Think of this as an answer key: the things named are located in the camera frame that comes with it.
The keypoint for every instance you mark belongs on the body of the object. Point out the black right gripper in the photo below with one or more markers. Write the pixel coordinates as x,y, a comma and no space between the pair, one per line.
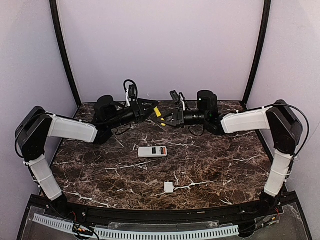
179,116

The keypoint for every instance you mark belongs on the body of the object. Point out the white cable duct left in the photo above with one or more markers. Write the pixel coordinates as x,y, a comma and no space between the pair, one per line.
54,223

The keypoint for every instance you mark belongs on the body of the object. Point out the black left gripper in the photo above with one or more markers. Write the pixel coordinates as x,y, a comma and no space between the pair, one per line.
136,110

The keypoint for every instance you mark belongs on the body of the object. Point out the white remote control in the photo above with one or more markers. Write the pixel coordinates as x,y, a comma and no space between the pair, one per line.
151,152

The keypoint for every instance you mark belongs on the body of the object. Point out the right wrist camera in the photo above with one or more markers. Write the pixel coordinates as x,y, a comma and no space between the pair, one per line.
179,100

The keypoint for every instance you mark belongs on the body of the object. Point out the white battery cover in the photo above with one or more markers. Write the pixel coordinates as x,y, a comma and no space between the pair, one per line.
168,187

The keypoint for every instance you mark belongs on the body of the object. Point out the black corner frame post right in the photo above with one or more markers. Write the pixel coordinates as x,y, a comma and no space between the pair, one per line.
258,51

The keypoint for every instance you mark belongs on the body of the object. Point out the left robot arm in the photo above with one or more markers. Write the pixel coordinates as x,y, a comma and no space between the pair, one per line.
39,125

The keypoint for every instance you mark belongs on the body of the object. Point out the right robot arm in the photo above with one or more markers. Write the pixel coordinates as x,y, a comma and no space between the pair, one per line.
278,118

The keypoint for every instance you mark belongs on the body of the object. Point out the black front mounting rail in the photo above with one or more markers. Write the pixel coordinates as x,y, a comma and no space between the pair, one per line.
237,214

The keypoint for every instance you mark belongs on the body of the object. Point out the black corner frame post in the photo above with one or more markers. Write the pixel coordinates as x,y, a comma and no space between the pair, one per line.
63,51
258,51

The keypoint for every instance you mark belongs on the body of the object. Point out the yellow handled screwdriver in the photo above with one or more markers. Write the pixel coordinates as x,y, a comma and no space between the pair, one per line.
159,116

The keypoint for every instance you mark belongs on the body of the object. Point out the black corner frame post left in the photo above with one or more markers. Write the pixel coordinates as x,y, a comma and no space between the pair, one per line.
63,51

